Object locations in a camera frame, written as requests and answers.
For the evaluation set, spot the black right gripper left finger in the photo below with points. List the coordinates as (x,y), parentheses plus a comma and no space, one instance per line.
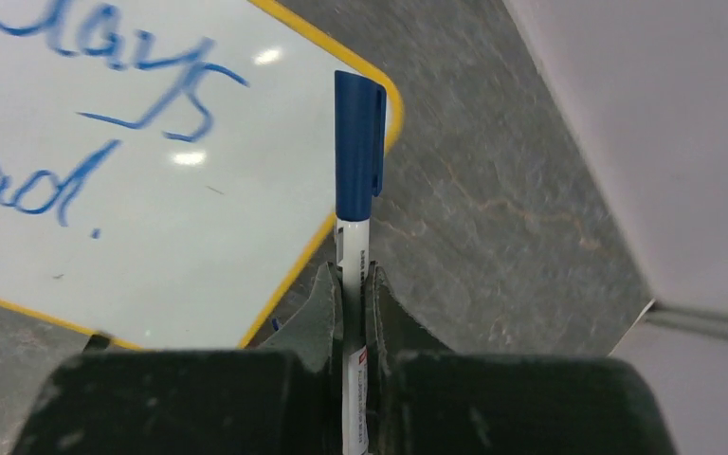
(282,397)

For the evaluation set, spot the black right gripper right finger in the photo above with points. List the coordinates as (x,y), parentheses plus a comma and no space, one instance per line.
(425,398)

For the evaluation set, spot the blue whiteboard marker pen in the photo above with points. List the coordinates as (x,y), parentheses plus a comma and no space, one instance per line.
(352,241)

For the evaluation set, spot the yellow framed whiteboard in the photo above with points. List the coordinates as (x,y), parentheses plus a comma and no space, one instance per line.
(166,167)

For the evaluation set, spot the blue marker cap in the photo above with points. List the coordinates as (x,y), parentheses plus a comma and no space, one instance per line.
(360,128)

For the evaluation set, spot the metal whiteboard stand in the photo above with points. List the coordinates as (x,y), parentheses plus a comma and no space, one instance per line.
(98,342)

